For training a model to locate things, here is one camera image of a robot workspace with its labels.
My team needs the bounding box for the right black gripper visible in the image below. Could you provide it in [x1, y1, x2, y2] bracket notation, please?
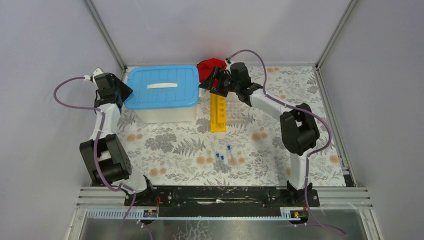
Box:
[198, 66, 240, 98]

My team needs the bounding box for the white plastic storage bin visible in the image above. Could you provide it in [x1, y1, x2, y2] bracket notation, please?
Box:
[133, 102, 198, 124]

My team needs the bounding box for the blue plastic bin lid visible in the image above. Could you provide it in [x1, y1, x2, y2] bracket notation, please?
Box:
[124, 64, 200, 111]

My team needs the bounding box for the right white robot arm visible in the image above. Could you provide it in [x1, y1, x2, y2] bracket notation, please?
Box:
[199, 62, 320, 206]

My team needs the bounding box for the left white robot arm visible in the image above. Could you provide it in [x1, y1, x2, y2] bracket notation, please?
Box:
[79, 68, 155, 206]

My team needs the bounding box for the red cloth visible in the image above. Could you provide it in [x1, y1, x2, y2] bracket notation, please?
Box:
[196, 58, 228, 84]

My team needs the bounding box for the yellow test tube rack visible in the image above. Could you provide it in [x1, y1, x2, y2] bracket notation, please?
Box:
[210, 93, 227, 133]

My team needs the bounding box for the clear plastic tube rack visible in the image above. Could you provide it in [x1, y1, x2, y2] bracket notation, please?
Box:
[226, 99, 243, 124]

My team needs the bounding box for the test tube blue cap right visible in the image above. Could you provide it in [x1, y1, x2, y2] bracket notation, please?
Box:
[226, 145, 233, 164]

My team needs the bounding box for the test tube blue cap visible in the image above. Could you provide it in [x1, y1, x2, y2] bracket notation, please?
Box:
[219, 155, 227, 174]
[226, 145, 233, 164]
[214, 153, 222, 172]

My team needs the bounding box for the test tube blue cap left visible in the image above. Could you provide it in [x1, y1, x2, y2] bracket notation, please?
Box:
[214, 153, 222, 172]

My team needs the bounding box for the test tube blue cap middle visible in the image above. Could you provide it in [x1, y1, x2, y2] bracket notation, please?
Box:
[219, 155, 227, 174]

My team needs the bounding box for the floral patterned table mat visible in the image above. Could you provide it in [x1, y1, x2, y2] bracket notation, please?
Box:
[117, 66, 346, 187]

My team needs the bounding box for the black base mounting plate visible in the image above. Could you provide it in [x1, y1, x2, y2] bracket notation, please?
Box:
[133, 185, 320, 218]

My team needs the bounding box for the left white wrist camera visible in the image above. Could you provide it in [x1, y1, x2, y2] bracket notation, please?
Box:
[83, 68, 104, 83]

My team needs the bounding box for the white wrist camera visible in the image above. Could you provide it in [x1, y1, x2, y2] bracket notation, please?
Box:
[225, 57, 234, 66]
[83, 68, 104, 83]

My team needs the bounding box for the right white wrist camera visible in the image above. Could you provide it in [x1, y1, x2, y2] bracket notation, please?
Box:
[225, 57, 234, 66]

